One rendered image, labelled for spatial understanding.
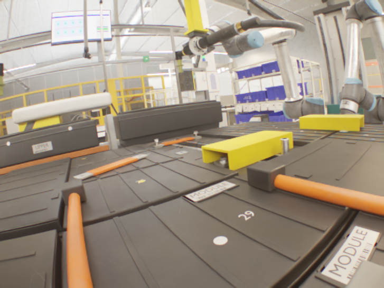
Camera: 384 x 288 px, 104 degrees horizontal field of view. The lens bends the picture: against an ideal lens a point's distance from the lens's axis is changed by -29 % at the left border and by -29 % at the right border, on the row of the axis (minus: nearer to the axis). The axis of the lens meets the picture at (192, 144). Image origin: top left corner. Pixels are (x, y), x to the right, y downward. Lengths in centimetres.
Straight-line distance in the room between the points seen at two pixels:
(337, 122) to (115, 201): 47
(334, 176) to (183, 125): 65
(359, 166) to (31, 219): 34
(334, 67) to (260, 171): 164
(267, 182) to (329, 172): 7
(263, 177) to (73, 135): 60
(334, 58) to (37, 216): 184
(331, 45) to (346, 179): 167
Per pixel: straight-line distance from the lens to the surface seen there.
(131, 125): 72
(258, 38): 113
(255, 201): 19
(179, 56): 108
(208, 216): 17
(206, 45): 92
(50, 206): 25
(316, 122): 54
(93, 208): 23
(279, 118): 285
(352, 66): 130
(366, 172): 24
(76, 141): 70
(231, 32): 82
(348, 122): 52
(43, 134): 70
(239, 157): 30
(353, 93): 106
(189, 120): 80
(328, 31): 187
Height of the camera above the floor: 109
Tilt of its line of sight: 10 degrees down
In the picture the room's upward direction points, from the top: 8 degrees counter-clockwise
